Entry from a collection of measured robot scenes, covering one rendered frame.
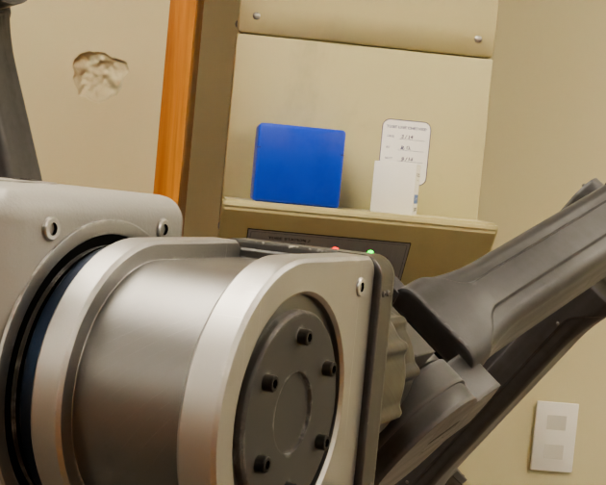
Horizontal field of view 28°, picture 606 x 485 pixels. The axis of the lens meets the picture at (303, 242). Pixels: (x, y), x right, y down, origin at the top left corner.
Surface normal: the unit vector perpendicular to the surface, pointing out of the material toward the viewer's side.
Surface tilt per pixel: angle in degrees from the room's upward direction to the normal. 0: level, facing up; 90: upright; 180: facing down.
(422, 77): 90
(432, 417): 59
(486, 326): 45
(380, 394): 90
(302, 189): 90
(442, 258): 135
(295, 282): 90
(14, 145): 76
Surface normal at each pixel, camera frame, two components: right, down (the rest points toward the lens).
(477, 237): -0.01, 0.74
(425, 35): 0.07, 0.06
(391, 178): -0.18, 0.04
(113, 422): -0.44, 0.10
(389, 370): 0.90, -0.08
